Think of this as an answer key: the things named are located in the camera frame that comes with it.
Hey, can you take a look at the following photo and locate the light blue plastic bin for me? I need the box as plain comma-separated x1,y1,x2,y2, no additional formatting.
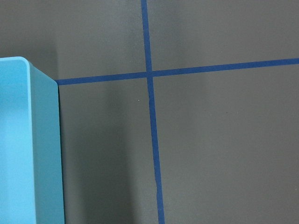
0,56,65,224

